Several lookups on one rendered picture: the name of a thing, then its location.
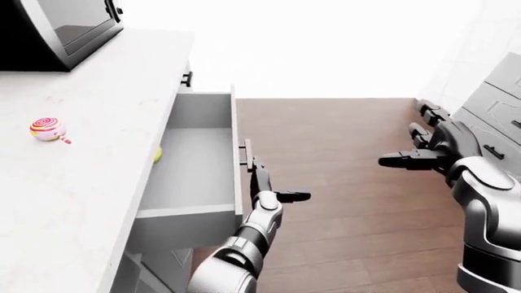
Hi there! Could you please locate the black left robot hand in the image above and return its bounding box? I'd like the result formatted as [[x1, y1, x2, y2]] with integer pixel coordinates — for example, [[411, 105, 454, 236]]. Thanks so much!
[[250, 155, 313, 212]]

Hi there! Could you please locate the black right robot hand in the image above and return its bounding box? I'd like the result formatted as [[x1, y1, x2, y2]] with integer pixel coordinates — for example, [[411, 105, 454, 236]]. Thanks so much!
[[378, 98, 484, 181]]

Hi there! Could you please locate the black bar drawer handle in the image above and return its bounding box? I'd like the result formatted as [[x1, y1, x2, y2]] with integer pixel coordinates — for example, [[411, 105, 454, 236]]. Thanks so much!
[[239, 138, 253, 172]]

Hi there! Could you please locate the grey drawer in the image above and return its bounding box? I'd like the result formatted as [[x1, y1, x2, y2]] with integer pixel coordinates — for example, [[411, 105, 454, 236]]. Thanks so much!
[[129, 83, 244, 254]]

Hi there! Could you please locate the grey panelled cabinet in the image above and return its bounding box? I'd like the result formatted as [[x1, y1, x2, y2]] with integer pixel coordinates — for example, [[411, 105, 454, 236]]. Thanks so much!
[[450, 51, 521, 184]]

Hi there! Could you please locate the grey counter cabinet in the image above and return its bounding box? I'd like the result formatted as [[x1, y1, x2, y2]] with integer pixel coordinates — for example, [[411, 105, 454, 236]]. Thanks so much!
[[106, 59, 195, 293]]

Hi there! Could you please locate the pink swirl lollipop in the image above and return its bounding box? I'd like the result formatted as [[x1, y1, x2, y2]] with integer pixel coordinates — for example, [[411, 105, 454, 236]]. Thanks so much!
[[28, 116, 73, 146]]

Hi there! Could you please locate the black microwave oven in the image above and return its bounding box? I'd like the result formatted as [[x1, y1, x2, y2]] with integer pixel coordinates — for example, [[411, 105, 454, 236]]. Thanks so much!
[[0, 0, 125, 73]]

